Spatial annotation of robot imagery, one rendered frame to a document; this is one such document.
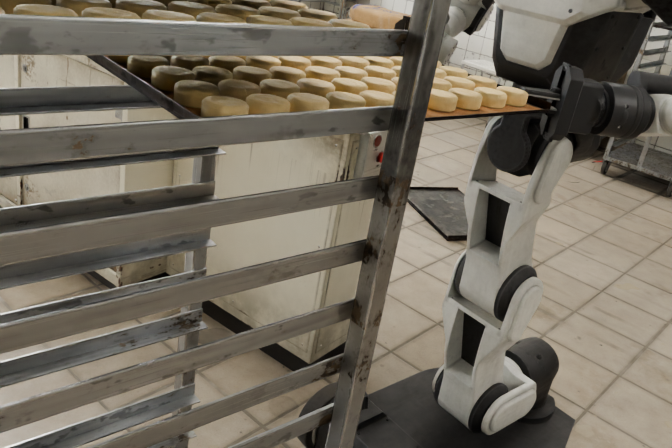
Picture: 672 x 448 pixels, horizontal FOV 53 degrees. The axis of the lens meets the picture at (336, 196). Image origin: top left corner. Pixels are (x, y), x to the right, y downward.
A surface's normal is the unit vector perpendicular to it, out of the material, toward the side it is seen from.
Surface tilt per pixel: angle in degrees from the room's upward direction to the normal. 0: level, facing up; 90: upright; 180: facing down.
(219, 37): 90
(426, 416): 0
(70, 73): 89
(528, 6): 90
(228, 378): 0
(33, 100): 90
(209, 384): 0
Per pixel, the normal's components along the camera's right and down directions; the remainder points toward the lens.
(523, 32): -0.76, 0.14
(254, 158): -0.61, 0.21
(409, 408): 0.16, -0.91
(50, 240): 0.63, 0.39
